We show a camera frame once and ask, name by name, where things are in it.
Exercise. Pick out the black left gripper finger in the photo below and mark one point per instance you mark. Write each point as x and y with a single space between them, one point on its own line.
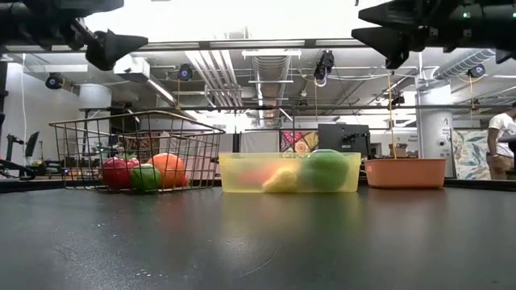
115 46

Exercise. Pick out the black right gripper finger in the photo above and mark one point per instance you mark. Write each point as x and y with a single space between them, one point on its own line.
395 12
391 40

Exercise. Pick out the red fruit with green leaves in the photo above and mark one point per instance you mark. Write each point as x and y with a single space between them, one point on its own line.
117 173

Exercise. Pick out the large orange fruit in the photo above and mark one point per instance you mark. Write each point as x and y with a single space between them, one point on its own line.
169 167

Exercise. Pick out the green lime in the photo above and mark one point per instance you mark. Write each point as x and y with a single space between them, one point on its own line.
145 178

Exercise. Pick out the large green vegetable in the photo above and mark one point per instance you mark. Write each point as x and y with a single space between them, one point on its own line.
324 169

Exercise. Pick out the yellow pear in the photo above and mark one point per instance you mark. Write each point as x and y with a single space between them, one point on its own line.
282 181

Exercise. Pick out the white ceiling unit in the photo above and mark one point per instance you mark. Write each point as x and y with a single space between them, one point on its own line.
133 70

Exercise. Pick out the plain white pillar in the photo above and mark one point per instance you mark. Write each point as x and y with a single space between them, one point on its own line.
94 100

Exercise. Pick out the white pillar with signs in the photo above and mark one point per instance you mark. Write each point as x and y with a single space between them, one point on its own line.
435 129

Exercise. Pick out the black computer monitor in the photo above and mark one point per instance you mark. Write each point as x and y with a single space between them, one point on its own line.
342 139

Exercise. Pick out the cardboard box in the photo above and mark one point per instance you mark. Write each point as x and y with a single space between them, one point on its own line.
403 151

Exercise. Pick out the black tilted screen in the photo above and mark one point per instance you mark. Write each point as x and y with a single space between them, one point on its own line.
32 143

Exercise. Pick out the person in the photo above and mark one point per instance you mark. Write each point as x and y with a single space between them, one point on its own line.
502 137

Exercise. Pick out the floral mural panel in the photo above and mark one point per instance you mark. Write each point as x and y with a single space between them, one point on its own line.
469 153

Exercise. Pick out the orange plastic bowl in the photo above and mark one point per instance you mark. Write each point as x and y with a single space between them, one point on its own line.
405 173

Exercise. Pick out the colourful patterned tapestry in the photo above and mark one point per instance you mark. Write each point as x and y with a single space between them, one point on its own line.
299 142

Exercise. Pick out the black and red machine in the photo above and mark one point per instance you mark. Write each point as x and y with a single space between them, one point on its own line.
16 169

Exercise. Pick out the translucent yellow plastic bin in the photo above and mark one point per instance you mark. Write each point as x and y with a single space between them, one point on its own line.
234 165

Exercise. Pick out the corrugated silver duct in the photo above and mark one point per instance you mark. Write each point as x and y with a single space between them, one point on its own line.
463 62

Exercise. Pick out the silver ceiling duct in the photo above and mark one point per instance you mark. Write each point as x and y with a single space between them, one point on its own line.
271 80

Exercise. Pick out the aluminium overhead frame beam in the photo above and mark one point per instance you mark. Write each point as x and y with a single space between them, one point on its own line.
262 43

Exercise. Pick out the black horizontal frame bar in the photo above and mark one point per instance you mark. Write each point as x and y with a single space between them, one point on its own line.
242 108

